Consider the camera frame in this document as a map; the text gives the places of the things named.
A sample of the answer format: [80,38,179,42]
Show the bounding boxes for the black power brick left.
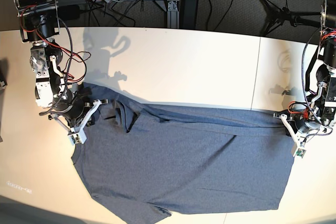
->
[58,5,81,21]

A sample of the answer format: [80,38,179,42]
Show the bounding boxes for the blue grey T-shirt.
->
[72,84,294,223]

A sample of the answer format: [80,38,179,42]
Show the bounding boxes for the aluminium table leg profile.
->
[154,0,181,29]

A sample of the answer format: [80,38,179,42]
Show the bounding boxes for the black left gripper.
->
[288,103,333,140]

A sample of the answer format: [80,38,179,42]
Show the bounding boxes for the black tripod stand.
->
[259,0,321,37]

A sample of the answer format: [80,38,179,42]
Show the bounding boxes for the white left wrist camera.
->
[291,143,307,158]

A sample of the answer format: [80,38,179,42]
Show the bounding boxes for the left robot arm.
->
[83,27,335,131]

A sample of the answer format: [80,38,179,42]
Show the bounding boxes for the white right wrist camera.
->
[68,127,87,145]

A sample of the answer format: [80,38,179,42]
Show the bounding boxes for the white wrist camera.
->
[68,127,87,145]
[291,143,307,158]

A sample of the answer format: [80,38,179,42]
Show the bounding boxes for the black power adapter brick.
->
[180,0,198,30]

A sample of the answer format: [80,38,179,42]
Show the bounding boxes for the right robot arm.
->
[14,0,89,127]

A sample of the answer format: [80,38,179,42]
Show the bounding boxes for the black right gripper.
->
[51,91,102,127]

